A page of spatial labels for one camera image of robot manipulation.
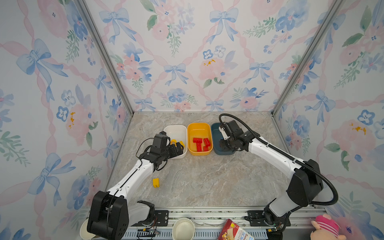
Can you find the aluminium front rail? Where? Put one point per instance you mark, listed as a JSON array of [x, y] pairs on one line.
[[215, 217]]

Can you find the pink plush toy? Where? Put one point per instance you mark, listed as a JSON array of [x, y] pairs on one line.
[[326, 229]]

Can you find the large yellow lego brick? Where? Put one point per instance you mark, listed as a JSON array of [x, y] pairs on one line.
[[173, 141]]

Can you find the dark teal plastic container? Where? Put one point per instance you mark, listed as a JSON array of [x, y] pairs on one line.
[[217, 136]]

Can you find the white plastic container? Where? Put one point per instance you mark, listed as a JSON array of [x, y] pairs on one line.
[[180, 134]]

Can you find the aluminium corner post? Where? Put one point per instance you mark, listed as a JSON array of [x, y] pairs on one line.
[[90, 23], [328, 19]]

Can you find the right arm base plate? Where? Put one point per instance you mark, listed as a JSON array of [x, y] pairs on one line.
[[259, 218]]

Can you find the snack box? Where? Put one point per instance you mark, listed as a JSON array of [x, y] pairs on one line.
[[232, 231]]

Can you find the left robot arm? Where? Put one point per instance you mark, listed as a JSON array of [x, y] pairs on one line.
[[110, 213]]

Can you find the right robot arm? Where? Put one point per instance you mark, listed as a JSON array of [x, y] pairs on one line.
[[308, 186]]

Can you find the left aluminium corner post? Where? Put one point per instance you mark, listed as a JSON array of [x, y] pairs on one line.
[[90, 23]]

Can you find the right aluminium corner post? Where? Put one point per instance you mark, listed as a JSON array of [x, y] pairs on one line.
[[328, 19]]

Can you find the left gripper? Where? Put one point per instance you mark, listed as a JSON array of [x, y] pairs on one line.
[[174, 152]]

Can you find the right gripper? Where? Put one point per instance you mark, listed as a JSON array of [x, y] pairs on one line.
[[223, 146]]

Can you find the tan paper cup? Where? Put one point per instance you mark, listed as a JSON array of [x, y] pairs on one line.
[[84, 234]]

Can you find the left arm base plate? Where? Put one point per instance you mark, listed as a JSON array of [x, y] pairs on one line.
[[159, 218]]

